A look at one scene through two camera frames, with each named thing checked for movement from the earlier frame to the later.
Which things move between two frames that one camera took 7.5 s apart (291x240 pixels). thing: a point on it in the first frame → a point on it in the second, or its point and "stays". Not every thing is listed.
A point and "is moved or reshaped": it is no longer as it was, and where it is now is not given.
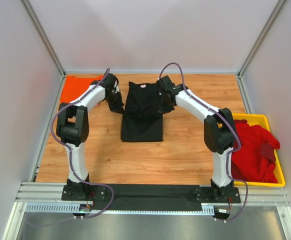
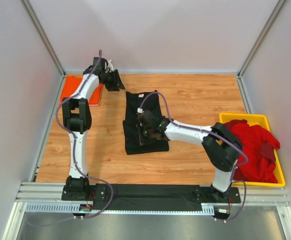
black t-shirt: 142,120 is moved or reshaped
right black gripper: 165,103 → 140,133
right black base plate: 217,195 stays
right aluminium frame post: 257,43 stays
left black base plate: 85,192 stays
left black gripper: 115,103 → 114,81
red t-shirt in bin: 255,161 stays
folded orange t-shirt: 73,85 stays
